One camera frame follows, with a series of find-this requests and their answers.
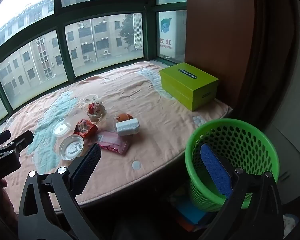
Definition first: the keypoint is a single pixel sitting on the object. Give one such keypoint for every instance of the pink snack packet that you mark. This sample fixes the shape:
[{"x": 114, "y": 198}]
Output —
[{"x": 112, "y": 142}]

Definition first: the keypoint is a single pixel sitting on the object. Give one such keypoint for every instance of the orange fruit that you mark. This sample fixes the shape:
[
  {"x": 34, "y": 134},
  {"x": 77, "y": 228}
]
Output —
[{"x": 123, "y": 117}]

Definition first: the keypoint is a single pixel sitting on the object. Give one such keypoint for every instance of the pink printed blanket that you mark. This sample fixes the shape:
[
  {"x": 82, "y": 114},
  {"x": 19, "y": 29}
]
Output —
[{"x": 152, "y": 105}]

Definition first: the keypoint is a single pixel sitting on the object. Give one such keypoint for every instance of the white outdoor air conditioner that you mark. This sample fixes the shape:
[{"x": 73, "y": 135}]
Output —
[{"x": 175, "y": 30}]

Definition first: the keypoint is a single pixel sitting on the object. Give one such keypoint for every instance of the orange snack packet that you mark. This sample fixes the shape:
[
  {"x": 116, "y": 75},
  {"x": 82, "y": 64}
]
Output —
[{"x": 86, "y": 128}]

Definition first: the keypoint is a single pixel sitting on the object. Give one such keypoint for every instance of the small round clear cup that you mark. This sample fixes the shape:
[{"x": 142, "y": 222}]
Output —
[{"x": 90, "y": 97}]

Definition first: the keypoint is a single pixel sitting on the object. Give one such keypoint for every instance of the blue flat object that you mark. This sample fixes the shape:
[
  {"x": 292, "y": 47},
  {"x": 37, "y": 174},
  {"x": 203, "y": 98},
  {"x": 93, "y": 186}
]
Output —
[{"x": 190, "y": 210}]

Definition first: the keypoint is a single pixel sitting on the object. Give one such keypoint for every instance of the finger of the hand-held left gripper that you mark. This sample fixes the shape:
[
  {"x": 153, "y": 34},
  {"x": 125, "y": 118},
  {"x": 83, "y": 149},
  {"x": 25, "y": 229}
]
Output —
[
  {"x": 1, "y": 137},
  {"x": 21, "y": 140}
]

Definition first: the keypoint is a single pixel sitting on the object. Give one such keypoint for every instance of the beige apartment building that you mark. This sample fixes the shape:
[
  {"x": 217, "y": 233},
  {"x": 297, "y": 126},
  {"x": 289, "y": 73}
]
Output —
[{"x": 90, "y": 37}]

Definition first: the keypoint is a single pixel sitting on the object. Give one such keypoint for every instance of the white foam block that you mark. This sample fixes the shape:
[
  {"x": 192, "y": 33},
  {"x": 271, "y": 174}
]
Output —
[{"x": 127, "y": 128}]

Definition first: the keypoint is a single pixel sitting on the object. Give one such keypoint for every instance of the brown wardrobe panel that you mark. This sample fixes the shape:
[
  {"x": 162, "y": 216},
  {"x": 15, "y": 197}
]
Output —
[{"x": 215, "y": 30}]

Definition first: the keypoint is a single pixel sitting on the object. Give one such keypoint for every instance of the clear plastic cup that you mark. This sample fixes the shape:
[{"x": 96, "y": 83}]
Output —
[{"x": 99, "y": 116}]

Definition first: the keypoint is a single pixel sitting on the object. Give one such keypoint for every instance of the dark green window frame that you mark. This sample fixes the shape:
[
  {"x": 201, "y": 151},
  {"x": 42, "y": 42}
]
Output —
[{"x": 148, "y": 37}]

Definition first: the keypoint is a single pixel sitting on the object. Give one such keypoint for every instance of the green cardboard box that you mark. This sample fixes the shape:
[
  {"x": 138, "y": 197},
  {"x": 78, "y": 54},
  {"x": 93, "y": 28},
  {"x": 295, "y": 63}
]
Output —
[{"x": 190, "y": 80}]

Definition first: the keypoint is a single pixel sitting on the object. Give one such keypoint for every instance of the large clear round lid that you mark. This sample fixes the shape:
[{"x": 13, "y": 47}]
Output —
[{"x": 60, "y": 128}]

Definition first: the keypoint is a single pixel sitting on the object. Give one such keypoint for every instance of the white louvered vent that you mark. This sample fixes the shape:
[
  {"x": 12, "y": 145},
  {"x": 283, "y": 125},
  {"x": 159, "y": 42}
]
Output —
[{"x": 138, "y": 30}]

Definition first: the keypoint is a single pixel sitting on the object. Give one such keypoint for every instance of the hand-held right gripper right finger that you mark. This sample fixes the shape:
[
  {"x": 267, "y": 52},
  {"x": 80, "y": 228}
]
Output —
[{"x": 215, "y": 170}]

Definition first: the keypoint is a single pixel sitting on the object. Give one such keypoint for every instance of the round labelled plastic tub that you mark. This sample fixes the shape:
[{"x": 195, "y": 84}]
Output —
[{"x": 71, "y": 148}]

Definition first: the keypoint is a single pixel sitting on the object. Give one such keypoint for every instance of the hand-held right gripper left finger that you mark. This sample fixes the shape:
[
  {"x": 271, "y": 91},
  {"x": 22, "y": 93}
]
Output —
[{"x": 86, "y": 167}]

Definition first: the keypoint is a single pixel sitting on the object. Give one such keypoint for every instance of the red white wrapper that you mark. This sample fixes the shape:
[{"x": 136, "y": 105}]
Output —
[{"x": 92, "y": 108}]

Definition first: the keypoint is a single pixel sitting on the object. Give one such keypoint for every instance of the green perforated plastic basket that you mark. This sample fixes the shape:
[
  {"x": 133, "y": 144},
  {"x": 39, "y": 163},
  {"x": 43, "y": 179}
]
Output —
[{"x": 240, "y": 140}]

